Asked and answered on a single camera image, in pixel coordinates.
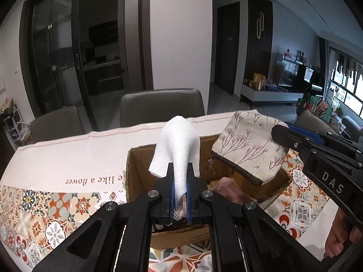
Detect yellow paper bags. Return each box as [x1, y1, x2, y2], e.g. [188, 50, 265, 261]
[252, 73, 267, 90]

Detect person's right hand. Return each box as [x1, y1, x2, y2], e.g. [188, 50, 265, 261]
[325, 208, 363, 260]

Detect cardboard box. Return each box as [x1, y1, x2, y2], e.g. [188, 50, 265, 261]
[125, 134, 292, 250]

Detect colourful hanging clothes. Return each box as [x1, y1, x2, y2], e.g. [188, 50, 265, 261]
[298, 95, 341, 120]

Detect dark framed glass sliding door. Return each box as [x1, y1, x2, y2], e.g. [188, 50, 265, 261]
[20, 0, 151, 121]

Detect white woven cloth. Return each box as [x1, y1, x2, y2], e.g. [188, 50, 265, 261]
[149, 116, 201, 214]

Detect white sideboard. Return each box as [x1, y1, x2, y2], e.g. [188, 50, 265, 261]
[240, 82, 304, 104]

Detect black media cabinet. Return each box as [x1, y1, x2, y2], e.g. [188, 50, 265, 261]
[276, 54, 324, 95]

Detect gold wall ornament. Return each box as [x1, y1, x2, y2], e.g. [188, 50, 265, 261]
[256, 12, 265, 39]

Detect beige branch-print zipper pouch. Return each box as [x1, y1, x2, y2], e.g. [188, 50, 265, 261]
[210, 110, 290, 187]

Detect plush toys on rack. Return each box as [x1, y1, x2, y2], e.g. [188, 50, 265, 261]
[0, 98, 15, 113]

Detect mauve pink fluffy cloth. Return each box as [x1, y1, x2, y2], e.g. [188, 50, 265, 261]
[213, 177, 250, 204]

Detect grey sofa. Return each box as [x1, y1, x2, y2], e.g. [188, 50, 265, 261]
[340, 116, 361, 140]

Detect white shelf rack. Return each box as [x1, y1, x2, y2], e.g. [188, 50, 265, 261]
[3, 110, 31, 146]

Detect window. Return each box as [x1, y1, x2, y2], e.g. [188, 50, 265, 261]
[329, 51, 363, 112]

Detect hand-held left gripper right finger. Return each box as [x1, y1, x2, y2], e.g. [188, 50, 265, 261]
[186, 163, 332, 272]

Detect grey dining chair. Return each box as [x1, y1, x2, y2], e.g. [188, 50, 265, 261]
[30, 106, 86, 144]
[120, 88, 205, 127]
[295, 110, 341, 137]

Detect dark interior door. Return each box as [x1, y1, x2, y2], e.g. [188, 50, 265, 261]
[217, 1, 240, 97]

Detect dark slatted wall panel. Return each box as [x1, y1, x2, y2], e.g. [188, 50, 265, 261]
[245, 0, 273, 83]

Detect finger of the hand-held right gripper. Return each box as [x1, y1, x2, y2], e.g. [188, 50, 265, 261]
[285, 122, 363, 160]
[271, 124, 363, 177]

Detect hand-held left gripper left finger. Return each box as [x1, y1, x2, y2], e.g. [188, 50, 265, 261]
[31, 163, 175, 272]

